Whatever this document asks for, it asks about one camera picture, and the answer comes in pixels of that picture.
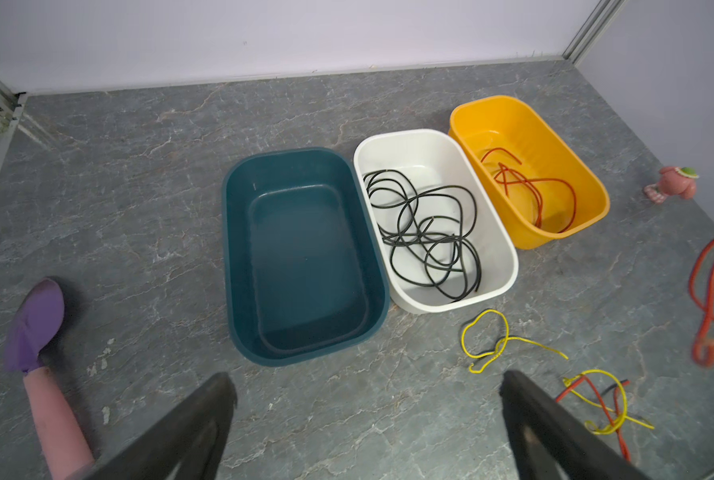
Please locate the yellow plastic bin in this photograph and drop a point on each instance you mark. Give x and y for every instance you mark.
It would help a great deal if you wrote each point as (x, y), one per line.
(540, 188)

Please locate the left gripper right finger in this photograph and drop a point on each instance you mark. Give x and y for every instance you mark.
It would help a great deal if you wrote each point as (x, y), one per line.
(547, 442)

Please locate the purple pink brush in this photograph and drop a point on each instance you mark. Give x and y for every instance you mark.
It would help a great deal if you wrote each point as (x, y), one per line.
(36, 322)

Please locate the teal plastic bin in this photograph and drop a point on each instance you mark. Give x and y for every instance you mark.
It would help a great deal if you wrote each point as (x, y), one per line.
(304, 275)

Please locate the white plastic bin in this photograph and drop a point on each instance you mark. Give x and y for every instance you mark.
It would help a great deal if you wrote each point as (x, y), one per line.
(442, 242)

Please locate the pink toy cup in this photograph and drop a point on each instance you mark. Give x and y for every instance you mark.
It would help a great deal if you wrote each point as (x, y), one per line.
(673, 182)

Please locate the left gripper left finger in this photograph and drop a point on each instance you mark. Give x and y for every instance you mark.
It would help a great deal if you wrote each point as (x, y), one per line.
(187, 443)

